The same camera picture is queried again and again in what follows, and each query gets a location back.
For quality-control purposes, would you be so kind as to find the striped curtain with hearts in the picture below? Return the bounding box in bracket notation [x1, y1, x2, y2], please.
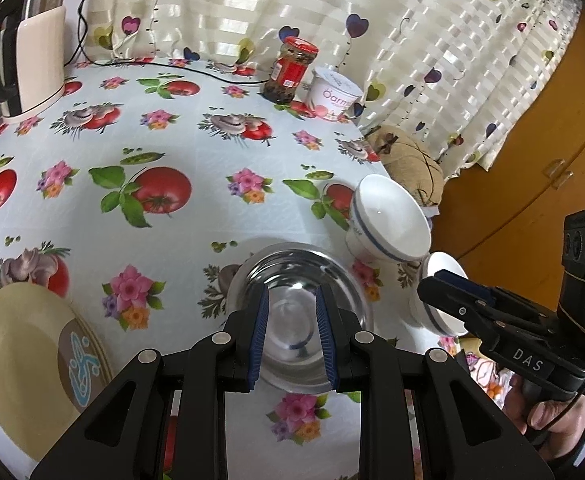
[80, 0, 585, 178]

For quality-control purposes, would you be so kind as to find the floral tomato print tablecloth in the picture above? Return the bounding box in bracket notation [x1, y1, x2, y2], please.
[0, 57, 513, 480]

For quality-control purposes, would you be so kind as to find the black power cable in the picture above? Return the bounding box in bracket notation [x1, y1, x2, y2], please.
[75, 0, 270, 86]

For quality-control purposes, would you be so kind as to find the white pink yogurt tub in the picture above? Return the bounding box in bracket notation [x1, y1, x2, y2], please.
[305, 66, 365, 123]

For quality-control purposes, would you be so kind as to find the stainless steel bowl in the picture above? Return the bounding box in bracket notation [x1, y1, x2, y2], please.
[231, 242, 375, 395]

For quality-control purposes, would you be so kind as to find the person's right hand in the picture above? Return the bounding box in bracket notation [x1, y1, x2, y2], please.
[503, 376, 585, 461]

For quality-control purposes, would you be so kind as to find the cream electric kettle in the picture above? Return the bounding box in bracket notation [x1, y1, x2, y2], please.
[0, 0, 68, 123]

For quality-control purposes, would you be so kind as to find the clear cabinet handle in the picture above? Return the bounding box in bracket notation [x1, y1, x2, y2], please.
[540, 160, 573, 188]

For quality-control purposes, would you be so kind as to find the white bowl with blue stripe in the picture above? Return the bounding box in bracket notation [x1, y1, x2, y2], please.
[345, 174, 432, 263]
[409, 251, 469, 338]

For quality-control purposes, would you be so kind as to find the red-lidded chili sauce jar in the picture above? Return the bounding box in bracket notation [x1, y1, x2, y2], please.
[264, 36, 319, 106]

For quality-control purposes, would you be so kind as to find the tan plate with blue print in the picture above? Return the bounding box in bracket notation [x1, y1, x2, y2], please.
[67, 305, 116, 396]
[0, 284, 109, 461]

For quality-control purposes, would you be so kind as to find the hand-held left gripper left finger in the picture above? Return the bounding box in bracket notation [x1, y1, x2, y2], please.
[30, 282, 272, 480]

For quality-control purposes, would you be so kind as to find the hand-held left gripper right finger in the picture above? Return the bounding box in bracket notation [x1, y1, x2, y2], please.
[314, 284, 558, 480]

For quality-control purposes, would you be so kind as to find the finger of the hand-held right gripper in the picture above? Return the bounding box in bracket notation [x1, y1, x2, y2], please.
[435, 269, 559, 333]
[417, 272, 513, 346]

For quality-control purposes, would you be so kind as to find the wooden cabinet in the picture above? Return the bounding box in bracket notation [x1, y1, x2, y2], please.
[433, 5, 585, 271]

